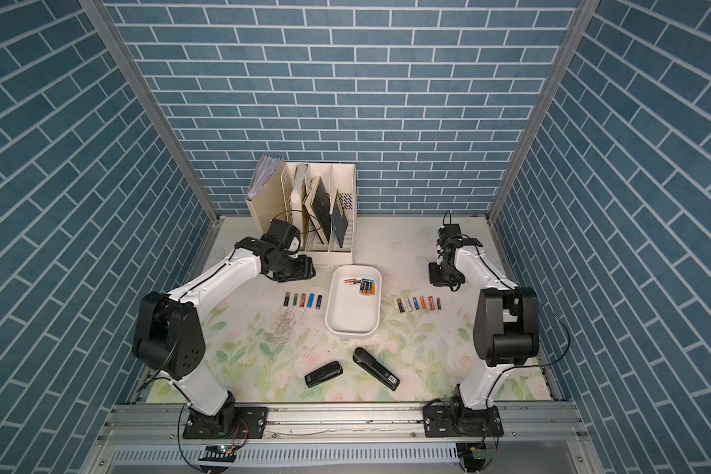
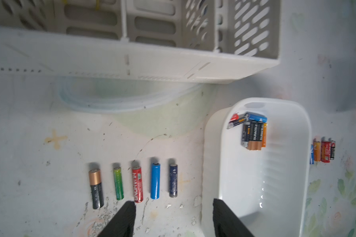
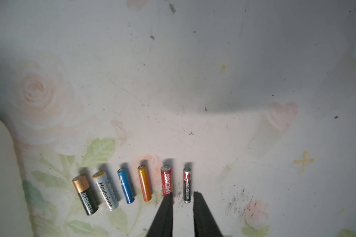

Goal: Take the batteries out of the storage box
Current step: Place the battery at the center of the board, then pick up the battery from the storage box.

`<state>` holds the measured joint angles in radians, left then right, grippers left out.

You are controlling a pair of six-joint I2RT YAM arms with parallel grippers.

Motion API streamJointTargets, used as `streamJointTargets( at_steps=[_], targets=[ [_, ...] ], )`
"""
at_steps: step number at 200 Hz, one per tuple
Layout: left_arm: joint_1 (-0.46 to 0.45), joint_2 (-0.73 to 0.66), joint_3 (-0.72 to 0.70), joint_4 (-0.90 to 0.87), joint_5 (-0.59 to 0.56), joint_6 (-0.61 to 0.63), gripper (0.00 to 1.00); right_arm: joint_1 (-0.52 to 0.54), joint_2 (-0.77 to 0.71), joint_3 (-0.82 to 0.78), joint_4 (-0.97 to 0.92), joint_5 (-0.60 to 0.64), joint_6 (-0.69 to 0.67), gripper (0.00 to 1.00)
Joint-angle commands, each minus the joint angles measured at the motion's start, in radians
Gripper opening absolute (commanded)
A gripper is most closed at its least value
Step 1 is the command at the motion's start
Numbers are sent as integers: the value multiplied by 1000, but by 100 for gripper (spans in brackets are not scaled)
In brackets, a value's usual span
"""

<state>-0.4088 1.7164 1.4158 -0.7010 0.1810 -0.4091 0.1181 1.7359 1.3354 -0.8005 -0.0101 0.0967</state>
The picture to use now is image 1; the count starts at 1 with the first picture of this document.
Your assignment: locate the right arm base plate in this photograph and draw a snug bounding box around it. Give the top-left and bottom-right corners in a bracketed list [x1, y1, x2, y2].
[423, 402, 504, 438]

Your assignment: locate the dark small notebook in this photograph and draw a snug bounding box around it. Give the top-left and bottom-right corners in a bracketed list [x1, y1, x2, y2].
[330, 191, 349, 249]

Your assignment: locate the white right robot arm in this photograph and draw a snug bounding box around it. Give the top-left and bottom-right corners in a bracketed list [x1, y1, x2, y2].
[429, 223, 539, 415]

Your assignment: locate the white plastic storage tray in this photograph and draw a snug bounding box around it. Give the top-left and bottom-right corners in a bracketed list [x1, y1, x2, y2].
[325, 265, 382, 338]

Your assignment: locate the large black stapler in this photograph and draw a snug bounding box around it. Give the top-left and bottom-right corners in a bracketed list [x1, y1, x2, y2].
[353, 347, 400, 391]

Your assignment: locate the black framed tablet board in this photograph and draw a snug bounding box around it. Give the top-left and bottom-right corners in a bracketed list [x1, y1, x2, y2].
[304, 176, 331, 244]

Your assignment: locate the purple paper stack folder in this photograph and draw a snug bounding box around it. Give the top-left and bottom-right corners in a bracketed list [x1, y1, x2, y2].
[246, 155, 284, 201]

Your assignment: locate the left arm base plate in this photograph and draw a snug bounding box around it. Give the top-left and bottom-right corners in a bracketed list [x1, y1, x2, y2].
[182, 405, 270, 442]

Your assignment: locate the beige file organizer rack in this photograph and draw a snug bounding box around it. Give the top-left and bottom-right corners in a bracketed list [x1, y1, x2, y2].
[245, 160, 357, 267]

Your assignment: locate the small black stapler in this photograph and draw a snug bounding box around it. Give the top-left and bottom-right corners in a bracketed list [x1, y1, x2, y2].
[304, 361, 343, 388]

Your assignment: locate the white ribbed cable duct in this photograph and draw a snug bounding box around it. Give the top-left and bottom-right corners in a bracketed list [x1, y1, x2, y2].
[112, 442, 458, 467]

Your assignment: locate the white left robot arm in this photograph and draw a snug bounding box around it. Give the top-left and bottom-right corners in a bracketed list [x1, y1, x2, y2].
[132, 218, 316, 425]

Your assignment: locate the aluminium front rail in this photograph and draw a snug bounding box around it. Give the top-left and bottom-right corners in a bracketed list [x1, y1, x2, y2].
[98, 401, 588, 446]

